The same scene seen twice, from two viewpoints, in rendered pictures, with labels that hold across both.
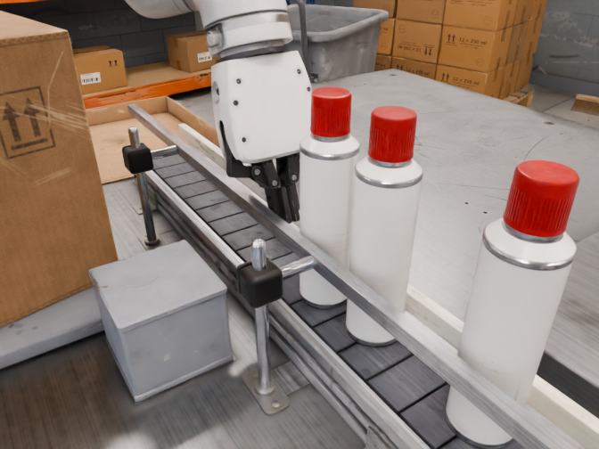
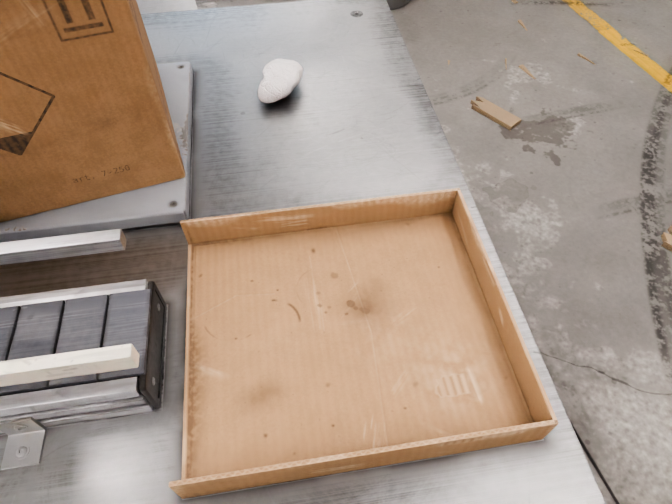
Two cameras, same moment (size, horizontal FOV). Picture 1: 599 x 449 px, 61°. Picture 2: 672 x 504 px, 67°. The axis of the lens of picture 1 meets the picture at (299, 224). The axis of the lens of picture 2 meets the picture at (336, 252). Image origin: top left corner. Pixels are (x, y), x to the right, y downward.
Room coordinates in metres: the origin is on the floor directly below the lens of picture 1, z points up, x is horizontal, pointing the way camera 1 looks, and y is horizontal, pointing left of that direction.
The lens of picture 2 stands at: (1.03, 0.11, 1.27)
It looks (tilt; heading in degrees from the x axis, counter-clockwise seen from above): 53 degrees down; 115
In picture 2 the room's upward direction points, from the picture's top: straight up
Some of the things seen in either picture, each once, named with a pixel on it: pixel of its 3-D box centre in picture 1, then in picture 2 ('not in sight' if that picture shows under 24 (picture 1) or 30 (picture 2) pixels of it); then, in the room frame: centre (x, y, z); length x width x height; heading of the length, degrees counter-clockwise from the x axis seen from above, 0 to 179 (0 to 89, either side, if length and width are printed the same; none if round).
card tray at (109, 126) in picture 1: (132, 134); (342, 318); (0.94, 0.32, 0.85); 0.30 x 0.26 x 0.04; 34
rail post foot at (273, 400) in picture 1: (265, 387); not in sight; (0.33, 0.03, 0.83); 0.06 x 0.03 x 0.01; 31
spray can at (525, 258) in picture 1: (508, 314); not in sight; (0.25, -0.14, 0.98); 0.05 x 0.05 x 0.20
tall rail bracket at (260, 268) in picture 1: (283, 312); not in sight; (0.34, 0.01, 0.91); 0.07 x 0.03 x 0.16; 124
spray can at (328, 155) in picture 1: (327, 203); not in sight; (0.41, -0.03, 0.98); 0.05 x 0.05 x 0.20
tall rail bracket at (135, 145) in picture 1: (159, 184); not in sight; (0.59, 0.18, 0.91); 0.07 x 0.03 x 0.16; 124
